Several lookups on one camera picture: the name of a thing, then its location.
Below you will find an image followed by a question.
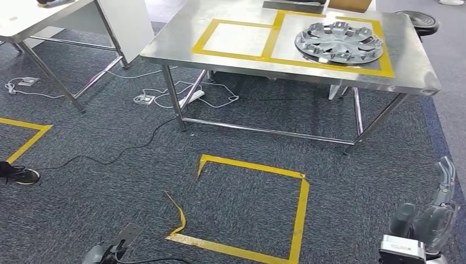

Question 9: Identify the peeling yellow floor tape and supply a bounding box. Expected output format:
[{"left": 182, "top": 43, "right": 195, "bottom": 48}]
[{"left": 163, "top": 190, "right": 187, "bottom": 236}]

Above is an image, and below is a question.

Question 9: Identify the white desk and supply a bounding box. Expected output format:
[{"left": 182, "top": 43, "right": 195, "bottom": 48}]
[
  {"left": 0, "top": 0, "right": 156, "bottom": 114},
  {"left": 328, "top": 84, "right": 351, "bottom": 101}
]

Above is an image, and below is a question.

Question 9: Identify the black cable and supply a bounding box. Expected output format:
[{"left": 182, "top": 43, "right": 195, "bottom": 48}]
[{"left": 36, "top": 115, "right": 180, "bottom": 171}]

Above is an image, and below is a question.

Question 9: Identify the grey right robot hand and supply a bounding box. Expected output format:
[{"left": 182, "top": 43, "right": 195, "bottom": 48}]
[{"left": 389, "top": 156, "right": 458, "bottom": 256}]

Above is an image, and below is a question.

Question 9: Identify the white cable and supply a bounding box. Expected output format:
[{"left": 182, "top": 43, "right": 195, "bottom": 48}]
[
  {"left": 5, "top": 76, "right": 67, "bottom": 100},
  {"left": 141, "top": 80, "right": 240, "bottom": 109}
]

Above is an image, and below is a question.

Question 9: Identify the silver plastic wheel hubcap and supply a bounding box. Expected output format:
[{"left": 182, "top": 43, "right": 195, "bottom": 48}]
[{"left": 294, "top": 21, "right": 385, "bottom": 67}]

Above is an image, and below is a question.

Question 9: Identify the black flat device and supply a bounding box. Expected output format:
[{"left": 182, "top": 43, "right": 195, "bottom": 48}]
[{"left": 36, "top": 0, "right": 76, "bottom": 8}]

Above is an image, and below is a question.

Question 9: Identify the white power strip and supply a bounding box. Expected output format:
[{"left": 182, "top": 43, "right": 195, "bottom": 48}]
[{"left": 177, "top": 89, "right": 206, "bottom": 108}]

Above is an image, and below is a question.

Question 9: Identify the black round stool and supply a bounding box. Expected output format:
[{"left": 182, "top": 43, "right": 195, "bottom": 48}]
[{"left": 393, "top": 9, "right": 441, "bottom": 43}]

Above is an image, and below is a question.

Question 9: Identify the brown cardboard box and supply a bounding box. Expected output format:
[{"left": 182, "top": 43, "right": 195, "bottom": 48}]
[{"left": 327, "top": 0, "right": 373, "bottom": 14}]

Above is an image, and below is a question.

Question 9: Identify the stainless steel workbench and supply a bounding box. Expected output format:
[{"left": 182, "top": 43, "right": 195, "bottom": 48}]
[{"left": 140, "top": 0, "right": 442, "bottom": 156}]

